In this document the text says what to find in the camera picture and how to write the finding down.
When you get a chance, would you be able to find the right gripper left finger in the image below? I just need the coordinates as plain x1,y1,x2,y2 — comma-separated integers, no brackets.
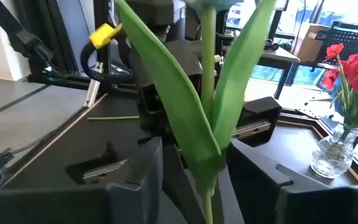
0,136,198,224

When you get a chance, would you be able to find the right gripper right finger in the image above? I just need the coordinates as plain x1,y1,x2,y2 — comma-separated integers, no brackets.
227,139,358,224

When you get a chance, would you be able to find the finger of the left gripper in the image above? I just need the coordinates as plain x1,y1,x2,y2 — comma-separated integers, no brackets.
233,96,282,147
65,141,130,185

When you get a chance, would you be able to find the white artificial tulip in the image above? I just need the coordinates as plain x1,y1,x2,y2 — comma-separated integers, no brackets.
113,0,278,224

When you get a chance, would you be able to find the clear glass vase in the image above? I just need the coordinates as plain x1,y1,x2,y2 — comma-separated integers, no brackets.
311,123,358,180

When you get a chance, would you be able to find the gray background table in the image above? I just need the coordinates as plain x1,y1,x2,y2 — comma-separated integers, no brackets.
256,46,301,100

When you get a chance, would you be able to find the cardboard box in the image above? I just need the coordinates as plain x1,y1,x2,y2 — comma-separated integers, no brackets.
292,22,331,63

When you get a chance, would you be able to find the black perforated panel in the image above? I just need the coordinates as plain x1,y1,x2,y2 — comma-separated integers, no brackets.
315,20,358,68

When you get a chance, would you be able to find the silver metal bracket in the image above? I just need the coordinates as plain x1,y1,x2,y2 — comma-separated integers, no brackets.
85,62,102,108

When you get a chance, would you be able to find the yellow cable tag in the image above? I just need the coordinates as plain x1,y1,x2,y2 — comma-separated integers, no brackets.
88,23,123,50

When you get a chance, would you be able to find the black looped cable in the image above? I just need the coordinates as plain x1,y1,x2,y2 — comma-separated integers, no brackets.
80,42,136,84

